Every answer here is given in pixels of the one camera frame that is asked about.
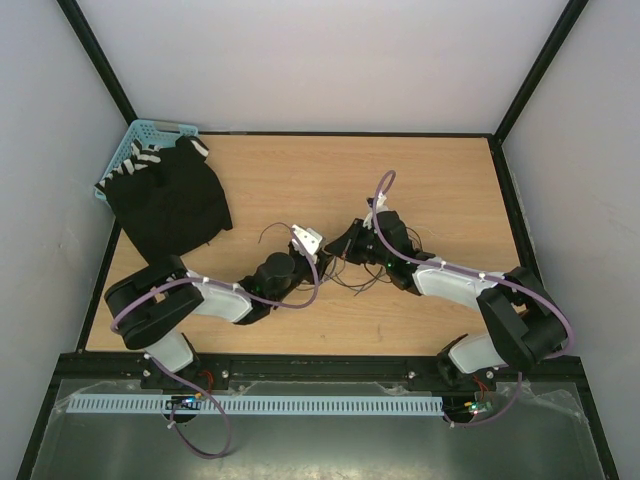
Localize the circuit board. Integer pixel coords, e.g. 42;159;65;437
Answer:
464;401;492;416
165;395;203;411

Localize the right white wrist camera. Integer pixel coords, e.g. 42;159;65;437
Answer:
363;193;389;230

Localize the black white striped cloth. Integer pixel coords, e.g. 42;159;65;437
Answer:
94;136;209;193

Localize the left black frame post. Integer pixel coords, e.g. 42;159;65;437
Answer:
57;0;138;125

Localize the right black frame post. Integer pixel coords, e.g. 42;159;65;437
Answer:
492;0;589;140

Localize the black frame post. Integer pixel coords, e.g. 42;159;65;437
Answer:
492;0;589;140
57;0;138;125

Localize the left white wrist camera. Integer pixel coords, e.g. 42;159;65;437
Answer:
291;224;324;259

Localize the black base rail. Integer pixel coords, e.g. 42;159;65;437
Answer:
139;352;498;394

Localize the light blue plastic basket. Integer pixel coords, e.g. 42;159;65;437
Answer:
95;118;200;205

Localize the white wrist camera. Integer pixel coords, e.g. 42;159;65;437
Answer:
291;224;324;259
363;193;389;230

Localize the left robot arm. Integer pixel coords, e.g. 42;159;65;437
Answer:
104;242;331;388

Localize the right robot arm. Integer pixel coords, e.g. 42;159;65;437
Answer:
325;211;569;389

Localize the left circuit board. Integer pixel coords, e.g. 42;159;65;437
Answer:
165;395;203;411

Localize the light blue slotted cable duct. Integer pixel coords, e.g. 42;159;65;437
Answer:
66;394;442;417

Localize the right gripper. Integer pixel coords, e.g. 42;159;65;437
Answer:
325;218;392;268

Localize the dark thin wire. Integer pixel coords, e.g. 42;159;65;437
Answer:
257;222;296;245
329;224;426;296

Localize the right circuit board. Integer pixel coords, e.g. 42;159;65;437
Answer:
464;401;492;416

